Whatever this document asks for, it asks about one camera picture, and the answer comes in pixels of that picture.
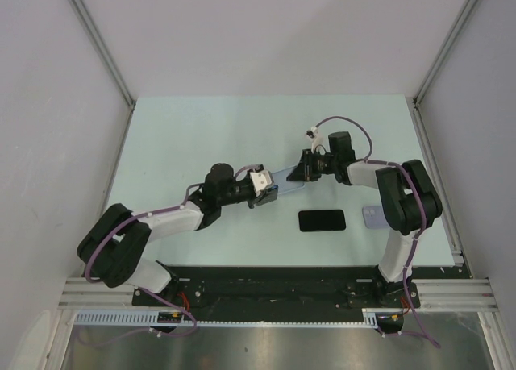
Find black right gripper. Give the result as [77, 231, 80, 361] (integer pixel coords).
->
[286, 149, 338, 182]

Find light blue phone case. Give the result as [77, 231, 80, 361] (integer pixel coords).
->
[272, 166, 305, 196]

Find phone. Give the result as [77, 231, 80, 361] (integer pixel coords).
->
[298, 210, 347, 232]
[264, 185, 279, 201]

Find lilac phone case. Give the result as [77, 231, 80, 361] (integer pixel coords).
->
[362, 206, 389, 230]

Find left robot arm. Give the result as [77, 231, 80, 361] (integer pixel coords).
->
[77, 163, 278, 306]

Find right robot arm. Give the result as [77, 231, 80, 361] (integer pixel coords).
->
[287, 128, 443, 306]

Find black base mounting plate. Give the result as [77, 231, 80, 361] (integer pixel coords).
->
[132, 264, 421, 322]

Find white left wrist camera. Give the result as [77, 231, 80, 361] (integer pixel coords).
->
[248, 169, 275, 197]

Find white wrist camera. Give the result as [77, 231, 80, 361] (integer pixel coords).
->
[305, 126, 324, 153]
[248, 169, 275, 197]

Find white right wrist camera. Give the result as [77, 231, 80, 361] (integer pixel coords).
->
[305, 126, 324, 153]

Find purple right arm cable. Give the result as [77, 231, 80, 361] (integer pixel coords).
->
[314, 115, 443, 350]

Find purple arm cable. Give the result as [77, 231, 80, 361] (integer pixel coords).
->
[76, 163, 265, 349]
[314, 115, 443, 350]

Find aluminium front rail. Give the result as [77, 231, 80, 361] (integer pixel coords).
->
[58, 277, 498, 312]

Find white slotted cable duct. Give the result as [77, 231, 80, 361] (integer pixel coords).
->
[74, 308, 404, 329]

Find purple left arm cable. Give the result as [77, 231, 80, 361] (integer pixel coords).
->
[76, 163, 265, 349]

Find left aluminium frame post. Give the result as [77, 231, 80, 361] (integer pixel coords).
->
[60, 0, 136, 107]

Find aluminium frame post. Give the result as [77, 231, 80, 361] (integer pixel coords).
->
[60, 0, 136, 107]
[412, 0, 481, 108]

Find right aluminium frame post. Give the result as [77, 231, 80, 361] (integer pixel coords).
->
[412, 0, 481, 108]

